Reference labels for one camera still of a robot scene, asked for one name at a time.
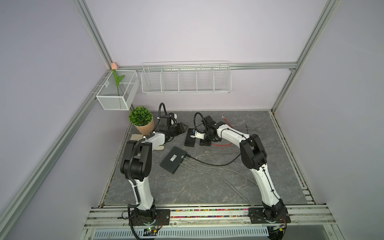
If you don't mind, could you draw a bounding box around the black ribbed network switch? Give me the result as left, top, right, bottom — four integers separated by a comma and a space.
184, 128, 196, 148

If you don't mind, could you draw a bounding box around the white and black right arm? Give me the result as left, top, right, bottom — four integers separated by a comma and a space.
191, 112, 290, 224

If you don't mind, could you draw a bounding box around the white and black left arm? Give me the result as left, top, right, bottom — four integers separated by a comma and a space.
120, 103, 188, 225

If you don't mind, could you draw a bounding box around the green plant in beige pot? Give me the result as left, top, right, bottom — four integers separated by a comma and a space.
129, 106, 155, 136

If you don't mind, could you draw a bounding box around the pink tulip artificial flower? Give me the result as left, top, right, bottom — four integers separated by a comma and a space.
111, 63, 125, 96

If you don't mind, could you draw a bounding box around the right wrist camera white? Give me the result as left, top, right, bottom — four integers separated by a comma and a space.
190, 129, 205, 140

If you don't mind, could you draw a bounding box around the red ethernet cable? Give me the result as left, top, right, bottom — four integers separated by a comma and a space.
211, 116, 235, 148

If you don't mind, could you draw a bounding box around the white wire shelf wide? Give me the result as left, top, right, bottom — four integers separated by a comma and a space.
141, 61, 232, 95

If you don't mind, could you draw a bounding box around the white wire basket small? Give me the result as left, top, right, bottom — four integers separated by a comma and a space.
96, 70, 140, 111

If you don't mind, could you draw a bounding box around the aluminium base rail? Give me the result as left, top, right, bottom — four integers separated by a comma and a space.
80, 205, 344, 240

